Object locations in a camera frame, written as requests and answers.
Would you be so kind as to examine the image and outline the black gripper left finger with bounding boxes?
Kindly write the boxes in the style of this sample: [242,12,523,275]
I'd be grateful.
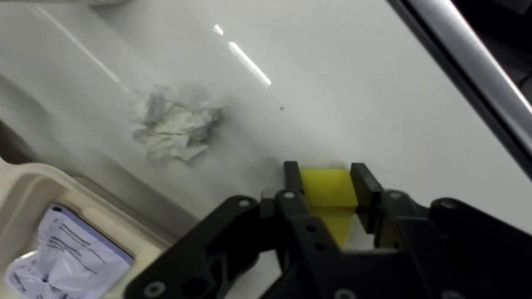
[124,160,356,299]

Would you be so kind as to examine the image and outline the purple plastic packet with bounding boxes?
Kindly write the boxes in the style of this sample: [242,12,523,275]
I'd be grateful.
[4,205,137,299]

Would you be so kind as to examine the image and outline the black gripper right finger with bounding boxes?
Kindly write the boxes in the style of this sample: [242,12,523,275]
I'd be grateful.
[350,162,532,299]

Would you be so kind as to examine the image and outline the yellow block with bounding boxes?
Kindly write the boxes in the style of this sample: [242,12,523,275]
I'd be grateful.
[298,165,361,250]

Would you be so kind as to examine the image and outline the beige clamshell takeout container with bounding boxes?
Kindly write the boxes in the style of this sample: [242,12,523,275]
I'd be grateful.
[0,158,175,299]

